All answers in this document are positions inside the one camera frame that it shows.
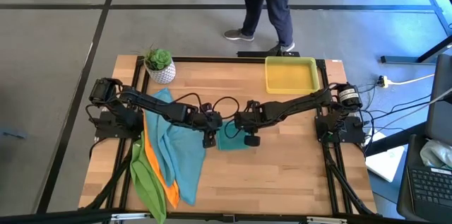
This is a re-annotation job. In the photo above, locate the dark grey laptop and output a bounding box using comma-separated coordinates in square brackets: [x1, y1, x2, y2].
[396, 53, 452, 224]

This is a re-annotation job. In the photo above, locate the white crumpled bag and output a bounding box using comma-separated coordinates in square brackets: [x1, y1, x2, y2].
[419, 138, 452, 170]

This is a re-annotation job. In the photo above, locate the light grey cable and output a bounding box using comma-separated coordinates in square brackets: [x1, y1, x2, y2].
[370, 88, 452, 133]

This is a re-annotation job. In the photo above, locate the succulent in white pot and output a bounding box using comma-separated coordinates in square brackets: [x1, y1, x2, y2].
[133, 42, 177, 86]

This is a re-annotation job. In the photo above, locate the black flat bar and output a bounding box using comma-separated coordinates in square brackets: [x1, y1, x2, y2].
[236, 49, 301, 58]

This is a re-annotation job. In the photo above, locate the teal microfiber towel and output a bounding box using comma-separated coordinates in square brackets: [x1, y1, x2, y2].
[215, 120, 250, 152]

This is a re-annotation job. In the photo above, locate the green microfiber towel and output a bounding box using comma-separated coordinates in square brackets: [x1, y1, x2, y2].
[129, 138, 167, 224]

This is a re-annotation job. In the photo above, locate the white flat box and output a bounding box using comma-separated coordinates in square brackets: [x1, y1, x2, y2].
[364, 130, 406, 184]

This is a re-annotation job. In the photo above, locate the black aluminium frame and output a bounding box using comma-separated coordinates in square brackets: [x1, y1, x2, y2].
[0, 55, 400, 224]

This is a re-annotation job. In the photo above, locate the orange microfiber towel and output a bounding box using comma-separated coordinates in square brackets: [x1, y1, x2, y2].
[143, 112, 181, 209]

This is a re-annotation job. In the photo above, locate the white power cable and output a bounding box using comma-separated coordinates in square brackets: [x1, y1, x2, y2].
[376, 73, 436, 89]

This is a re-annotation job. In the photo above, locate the yellow plastic tray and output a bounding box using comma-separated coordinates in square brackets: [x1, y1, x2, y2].
[264, 56, 321, 95]

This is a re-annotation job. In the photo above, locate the black desk leg frame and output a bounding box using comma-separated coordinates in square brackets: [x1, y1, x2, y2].
[380, 0, 452, 64]

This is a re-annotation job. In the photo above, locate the black camera cable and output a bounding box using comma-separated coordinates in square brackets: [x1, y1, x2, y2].
[168, 92, 241, 122]

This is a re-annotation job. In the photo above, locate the silver aluminium bracket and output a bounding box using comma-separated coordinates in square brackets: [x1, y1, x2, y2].
[110, 212, 152, 222]
[305, 216, 349, 224]

